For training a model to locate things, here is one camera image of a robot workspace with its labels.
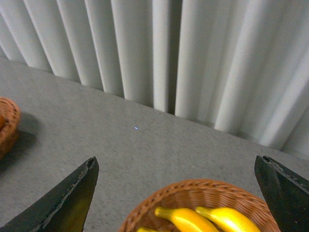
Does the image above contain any brown wicker basket left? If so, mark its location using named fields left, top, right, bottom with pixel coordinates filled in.
left=0, top=97, right=21, bottom=160

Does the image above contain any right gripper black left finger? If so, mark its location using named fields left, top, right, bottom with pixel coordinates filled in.
left=0, top=157, right=99, bottom=232

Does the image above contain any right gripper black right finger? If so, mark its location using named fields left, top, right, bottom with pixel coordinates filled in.
left=254, top=156, right=309, bottom=232

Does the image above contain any brown wicker basket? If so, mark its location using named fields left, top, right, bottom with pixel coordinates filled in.
left=0, top=97, right=21, bottom=160
left=119, top=179, right=280, bottom=232

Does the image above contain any yellow plastic banana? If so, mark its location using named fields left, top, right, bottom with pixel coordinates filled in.
left=154, top=206, right=219, bottom=232
left=195, top=206, right=260, bottom=232

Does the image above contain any yellow banana in basket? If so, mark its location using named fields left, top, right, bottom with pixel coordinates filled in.
left=137, top=227, right=161, bottom=232

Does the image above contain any brown wicker basket right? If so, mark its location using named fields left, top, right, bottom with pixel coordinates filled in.
left=119, top=179, right=280, bottom=232

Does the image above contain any pale pleated curtain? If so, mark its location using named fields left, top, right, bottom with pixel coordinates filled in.
left=0, top=0, right=309, bottom=157

